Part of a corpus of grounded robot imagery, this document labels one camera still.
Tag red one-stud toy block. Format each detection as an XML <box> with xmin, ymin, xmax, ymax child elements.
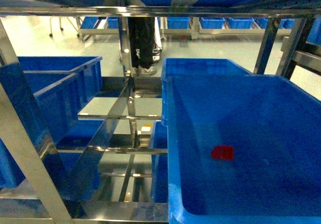
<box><xmin>211</xmin><ymin>145</ymin><xmax>234</xmax><ymax>161</ymax></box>

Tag stainless steel flow rack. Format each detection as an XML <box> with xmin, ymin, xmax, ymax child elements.
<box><xmin>0</xmin><ymin>0</ymin><xmax>321</xmax><ymax>224</ymax></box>

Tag blue crate rear of rack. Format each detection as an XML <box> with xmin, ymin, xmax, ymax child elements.
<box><xmin>160</xmin><ymin>58</ymin><xmax>251</xmax><ymax>127</ymax></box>

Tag blue crate left front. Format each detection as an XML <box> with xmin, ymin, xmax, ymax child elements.
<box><xmin>0</xmin><ymin>70</ymin><xmax>83</xmax><ymax>188</ymax></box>

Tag person legs in black trousers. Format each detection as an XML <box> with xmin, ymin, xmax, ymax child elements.
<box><xmin>128</xmin><ymin>17</ymin><xmax>157</xmax><ymax>76</ymax></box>

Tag large blue rack crate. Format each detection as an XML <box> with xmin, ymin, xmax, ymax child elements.
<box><xmin>167</xmin><ymin>75</ymin><xmax>320</xmax><ymax>223</ymax></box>

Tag blue crate left rear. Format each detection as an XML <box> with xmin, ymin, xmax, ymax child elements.
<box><xmin>18</xmin><ymin>56</ymin><xmax>102</xmax><ymax>106</ymax></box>

